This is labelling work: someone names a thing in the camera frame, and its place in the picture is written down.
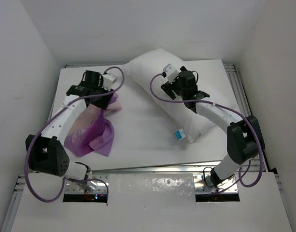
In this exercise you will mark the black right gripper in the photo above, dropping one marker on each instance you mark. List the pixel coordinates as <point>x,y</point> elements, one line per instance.
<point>169,88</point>

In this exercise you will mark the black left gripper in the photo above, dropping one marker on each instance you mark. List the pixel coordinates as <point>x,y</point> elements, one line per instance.
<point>103,103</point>

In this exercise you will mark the pink purple pillowcase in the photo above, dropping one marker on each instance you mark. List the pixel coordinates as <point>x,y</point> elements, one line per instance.
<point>91,131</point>

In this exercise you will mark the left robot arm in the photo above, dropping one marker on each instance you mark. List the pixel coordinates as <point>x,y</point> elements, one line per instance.
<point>46,151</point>

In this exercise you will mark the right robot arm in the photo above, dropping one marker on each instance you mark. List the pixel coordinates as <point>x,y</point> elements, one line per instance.
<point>244,137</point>

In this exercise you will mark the blue white pillow label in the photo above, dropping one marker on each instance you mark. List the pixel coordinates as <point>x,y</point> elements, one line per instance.
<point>179,134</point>

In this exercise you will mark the white front cover board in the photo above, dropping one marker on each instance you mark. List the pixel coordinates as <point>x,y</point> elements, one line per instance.
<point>157,203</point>

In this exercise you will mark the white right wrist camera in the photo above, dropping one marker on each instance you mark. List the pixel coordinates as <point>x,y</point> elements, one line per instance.
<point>170,73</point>

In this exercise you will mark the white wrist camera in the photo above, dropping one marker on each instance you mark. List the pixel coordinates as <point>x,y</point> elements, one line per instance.
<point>109,80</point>
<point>170,73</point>

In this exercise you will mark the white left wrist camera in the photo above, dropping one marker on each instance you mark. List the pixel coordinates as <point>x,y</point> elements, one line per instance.
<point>109,80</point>

